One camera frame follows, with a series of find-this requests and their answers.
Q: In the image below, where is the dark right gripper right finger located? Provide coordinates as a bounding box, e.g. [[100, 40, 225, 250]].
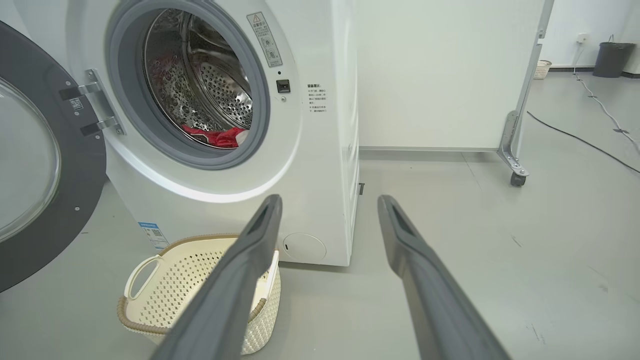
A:
[[377, 194, 511, 360]]

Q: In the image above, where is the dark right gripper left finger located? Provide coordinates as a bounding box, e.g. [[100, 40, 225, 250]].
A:
[[150, 194, 284, 360]]

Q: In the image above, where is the red garment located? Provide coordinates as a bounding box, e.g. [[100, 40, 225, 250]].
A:
[[180, 124, 249, 150]]

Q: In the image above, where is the round dark glass washer door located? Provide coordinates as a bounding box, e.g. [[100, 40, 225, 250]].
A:
[[0, 20, 109, 294]]

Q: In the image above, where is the cream perforated laundry basket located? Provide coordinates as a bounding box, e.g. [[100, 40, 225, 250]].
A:
[[116, 233, 282, 356]]

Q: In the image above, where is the white front-load washing machine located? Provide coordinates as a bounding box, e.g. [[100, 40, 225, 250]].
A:
[[10, 0, 362, 268]]

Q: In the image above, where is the blue energy label sticker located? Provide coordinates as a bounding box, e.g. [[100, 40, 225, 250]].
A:
[[138, 221, 170, 250]]

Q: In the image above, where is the small printed text label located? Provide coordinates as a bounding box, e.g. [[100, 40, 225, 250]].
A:
[[306, 83, 329, 115]]

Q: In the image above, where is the white partition board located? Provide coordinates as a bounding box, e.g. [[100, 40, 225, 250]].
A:
[[357, 0, 551, 152]]

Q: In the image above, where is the grey warning sticker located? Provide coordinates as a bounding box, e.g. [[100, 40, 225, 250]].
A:
[[246, 11, 284, 69]]

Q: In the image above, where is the dark grey trash bin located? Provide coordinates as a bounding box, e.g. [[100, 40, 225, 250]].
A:
[[592, 34, 637, 79]]

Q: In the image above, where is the black floor cable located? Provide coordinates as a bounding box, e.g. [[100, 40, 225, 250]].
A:
[[526, 110, 640, 175]]

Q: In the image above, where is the white floor cable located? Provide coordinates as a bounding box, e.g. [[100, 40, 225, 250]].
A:
[[572, 41, 640, 152]]

